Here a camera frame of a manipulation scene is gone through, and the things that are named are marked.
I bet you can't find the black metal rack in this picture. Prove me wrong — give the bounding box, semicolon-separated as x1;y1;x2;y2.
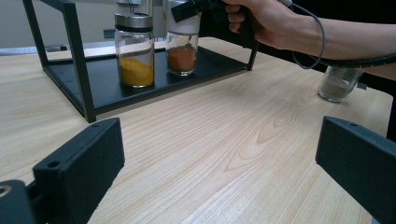
21;0;260;124

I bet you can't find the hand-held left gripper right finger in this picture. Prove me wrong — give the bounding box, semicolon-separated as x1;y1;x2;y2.
315;115;396;224

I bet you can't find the thin grey cable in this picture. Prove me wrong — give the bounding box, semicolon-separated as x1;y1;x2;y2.
277;0;327;70

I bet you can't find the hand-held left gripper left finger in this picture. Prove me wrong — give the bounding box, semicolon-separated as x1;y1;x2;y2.
32;117;126;224

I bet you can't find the black sleeved cable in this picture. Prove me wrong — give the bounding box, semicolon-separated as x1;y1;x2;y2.
311;51;396;70

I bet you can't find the metal-lidded jar of yellow powder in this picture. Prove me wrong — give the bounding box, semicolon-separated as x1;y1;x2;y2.
114;12;156;89

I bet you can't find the white-capped jar of orange powder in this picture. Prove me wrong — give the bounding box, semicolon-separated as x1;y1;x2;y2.
162;0;203;77

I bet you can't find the white-capped jar of grey powder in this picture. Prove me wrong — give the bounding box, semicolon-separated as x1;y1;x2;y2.
317;65;364;105

